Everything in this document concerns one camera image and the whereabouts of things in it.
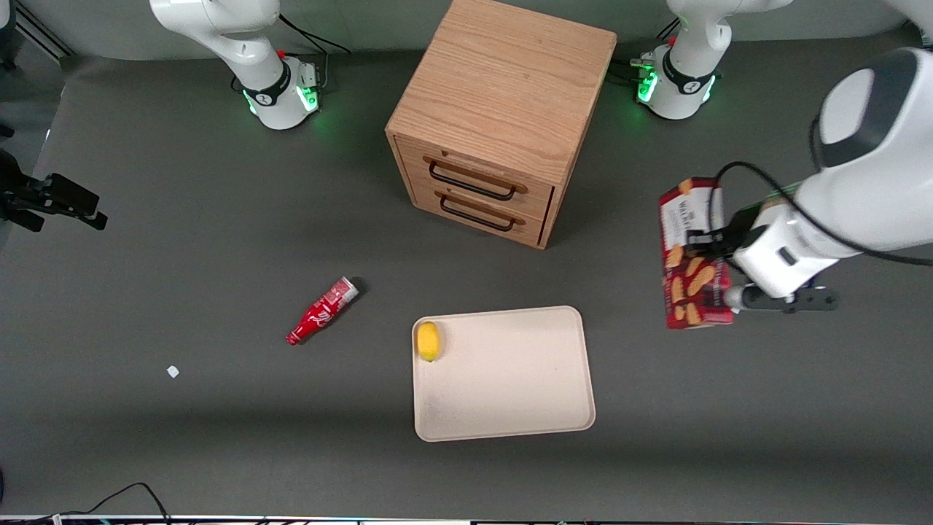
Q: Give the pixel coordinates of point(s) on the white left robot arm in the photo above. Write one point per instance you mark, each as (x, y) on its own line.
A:
(882, 189)

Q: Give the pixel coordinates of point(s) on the red cookie box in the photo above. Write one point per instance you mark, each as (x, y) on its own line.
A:
(692, 284)

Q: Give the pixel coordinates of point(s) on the black metal rail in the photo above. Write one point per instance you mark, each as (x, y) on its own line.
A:
(44, 33)

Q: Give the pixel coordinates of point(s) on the small wooden drawer front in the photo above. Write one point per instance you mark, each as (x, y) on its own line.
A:
(474, 222)

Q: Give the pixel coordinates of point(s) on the yellow lemon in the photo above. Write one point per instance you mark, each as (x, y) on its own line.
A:
(428, 340)

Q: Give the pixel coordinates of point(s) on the cream plastic tray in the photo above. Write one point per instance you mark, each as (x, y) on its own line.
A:
(510, 379)

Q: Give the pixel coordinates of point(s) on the red cola bottle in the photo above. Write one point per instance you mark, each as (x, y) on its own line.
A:
(321, 312)

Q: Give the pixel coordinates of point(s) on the large wooden drawer front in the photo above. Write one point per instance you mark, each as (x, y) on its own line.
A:
(466, 164)

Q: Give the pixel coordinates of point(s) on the wooden drawer cabinet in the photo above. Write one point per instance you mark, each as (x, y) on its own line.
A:
(503, 80)

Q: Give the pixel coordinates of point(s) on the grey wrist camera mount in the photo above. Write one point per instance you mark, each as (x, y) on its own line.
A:
(809, 300)

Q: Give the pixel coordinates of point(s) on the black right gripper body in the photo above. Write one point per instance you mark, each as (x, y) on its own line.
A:
(29, 197)

